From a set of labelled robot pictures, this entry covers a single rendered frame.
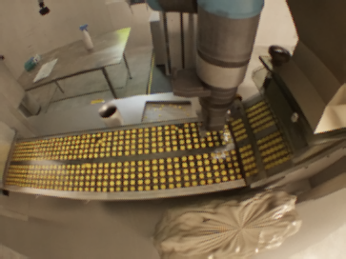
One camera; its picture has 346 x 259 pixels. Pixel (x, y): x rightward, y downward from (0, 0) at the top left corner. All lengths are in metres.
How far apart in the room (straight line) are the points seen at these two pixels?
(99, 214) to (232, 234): 0.43
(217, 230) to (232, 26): 0.36
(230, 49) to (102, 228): 0.59
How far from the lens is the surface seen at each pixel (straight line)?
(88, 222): 0.64
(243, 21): 0.22
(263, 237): 0.42
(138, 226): 0.56
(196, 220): 0.37
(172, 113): 0.69
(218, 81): 0.27
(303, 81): 0.35
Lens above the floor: 1.34
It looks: 57 degrees down
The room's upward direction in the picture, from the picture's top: 7 degrees counter-clockwise
